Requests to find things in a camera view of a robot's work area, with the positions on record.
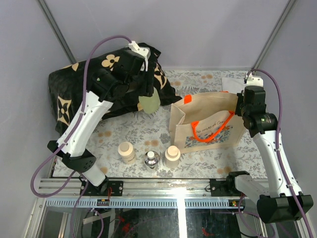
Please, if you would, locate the green pump bottle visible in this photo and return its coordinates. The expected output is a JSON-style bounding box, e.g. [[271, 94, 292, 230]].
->
[[137, 87, 160, 114]]

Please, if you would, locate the beige canvas tote bag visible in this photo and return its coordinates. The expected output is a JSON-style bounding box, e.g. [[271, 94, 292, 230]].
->
[[169, 92, 245, 154]]

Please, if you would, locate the beige jar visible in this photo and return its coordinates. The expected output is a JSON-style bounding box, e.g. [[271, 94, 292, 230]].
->
[[118, 141, 136, 165], [165, 145, 181, 169]]

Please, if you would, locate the clear glass bottle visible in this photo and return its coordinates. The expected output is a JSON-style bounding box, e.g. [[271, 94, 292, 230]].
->
[[144, 151, 160, 171]]

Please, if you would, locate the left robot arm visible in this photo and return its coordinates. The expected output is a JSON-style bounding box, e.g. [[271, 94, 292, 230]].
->
[[48, 47, 155, 196]]

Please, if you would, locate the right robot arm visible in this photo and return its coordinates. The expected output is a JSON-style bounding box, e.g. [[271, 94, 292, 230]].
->
[[226, 86, 314, 224]]

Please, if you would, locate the white folded cloth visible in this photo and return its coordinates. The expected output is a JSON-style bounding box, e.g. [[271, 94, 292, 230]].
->
[[221, 77, 246, 94]]

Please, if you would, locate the black floral pattern pillow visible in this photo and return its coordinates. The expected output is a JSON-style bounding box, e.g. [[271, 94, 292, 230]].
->
[[48, 43, 182, 135]]

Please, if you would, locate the floral table mat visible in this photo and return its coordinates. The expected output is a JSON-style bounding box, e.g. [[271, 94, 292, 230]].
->
[[52, 69, 273, 179]]

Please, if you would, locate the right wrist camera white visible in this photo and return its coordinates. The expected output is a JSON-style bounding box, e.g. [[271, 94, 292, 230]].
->
[[244, 72, 264, 87]]

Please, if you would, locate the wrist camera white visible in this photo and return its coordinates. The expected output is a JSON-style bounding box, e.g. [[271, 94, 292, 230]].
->
[[244, 72, 264, 87], [128, 41, 151, 72]]

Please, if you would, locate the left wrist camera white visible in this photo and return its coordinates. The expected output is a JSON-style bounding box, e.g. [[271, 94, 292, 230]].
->
[[128, 41, 151, 72]]

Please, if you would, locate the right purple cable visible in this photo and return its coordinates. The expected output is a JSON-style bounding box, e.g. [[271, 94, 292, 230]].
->
[[250, 68, 312, 238]]

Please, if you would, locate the purple cable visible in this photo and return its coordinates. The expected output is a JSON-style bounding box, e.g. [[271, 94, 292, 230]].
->
[[30, 35, 133, 238], [250, 68, 312, 238]]

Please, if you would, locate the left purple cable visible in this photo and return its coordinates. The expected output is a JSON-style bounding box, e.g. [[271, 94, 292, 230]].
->
[[30, 35, 133, 238]]

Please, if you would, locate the aluminium rail frame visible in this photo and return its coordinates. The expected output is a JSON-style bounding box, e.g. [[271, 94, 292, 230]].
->
[[24, 177, 308, 238]]

